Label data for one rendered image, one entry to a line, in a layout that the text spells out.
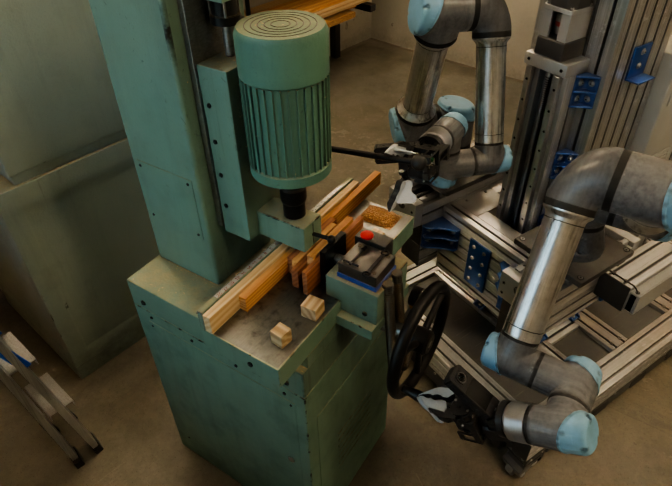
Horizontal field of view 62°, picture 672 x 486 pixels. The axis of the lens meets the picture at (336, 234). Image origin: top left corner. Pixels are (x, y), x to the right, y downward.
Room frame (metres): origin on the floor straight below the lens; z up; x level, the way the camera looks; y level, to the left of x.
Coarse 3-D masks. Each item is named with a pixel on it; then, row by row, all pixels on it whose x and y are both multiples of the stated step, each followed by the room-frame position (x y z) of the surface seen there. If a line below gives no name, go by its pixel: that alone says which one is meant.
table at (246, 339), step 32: (288, 288) 0.93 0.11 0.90; (320, 288) 0.93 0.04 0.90; (256, 320) 0.83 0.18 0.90; (288, 320) 0.83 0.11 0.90; (320, 320) 0.83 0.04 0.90; (352, 320) 0.86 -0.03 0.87; (384, 320) 0.87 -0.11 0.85; (224, 352) 0.78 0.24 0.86; (256, 352) 0.74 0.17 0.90; (288, 352) 0.74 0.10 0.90
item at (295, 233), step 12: (276, 204) 1.08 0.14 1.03; (264, 216) 1.04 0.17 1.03; (276, 216) 1.03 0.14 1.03; (312, 216) 1.03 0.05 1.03; (264, 228) 1.04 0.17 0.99; (276, 228) 1.02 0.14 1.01; (288, 228) 1.00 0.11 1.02; (300, 228) 0.99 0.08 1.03; (312, 228) 1.01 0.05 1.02; (276, 240) 1.03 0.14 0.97; (288, 240) 1.00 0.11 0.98; (300, 240) 0.98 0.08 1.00; (312, 240) 1.00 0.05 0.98
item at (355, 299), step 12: (336, 264) 0.94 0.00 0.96; (396, 264) 0.94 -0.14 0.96; (336, 276) 0.90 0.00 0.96; (336, 288) 0.89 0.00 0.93; (348, 288) 0.88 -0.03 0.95; (360, 288) 0.87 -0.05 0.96; (348, 300) 0.88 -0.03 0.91; (360, 300) 0.86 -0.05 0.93; (372, 300) 0.84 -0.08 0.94; (384, 300) 0.86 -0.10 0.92; (348, 312) 0.88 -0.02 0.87; (360, 312) 0.86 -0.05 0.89; (372, 312) 0.84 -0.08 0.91; (384, 312) 0.87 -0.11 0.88
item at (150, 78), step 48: (96, 0) 1.15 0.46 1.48; (144, 0) 1.07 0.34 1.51; (240, 0) 1.22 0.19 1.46; (144, 48) 1.09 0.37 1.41; (144, 96) 1.11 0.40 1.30; (192, 96) 1.07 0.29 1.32; (144, 144) 1.13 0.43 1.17; (192, 144) 1.05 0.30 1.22; (144, 192) 1.16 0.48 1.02; (192, 192) 1.05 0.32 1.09; (192, 240) 1.08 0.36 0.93; (240, 240) 1.13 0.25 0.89
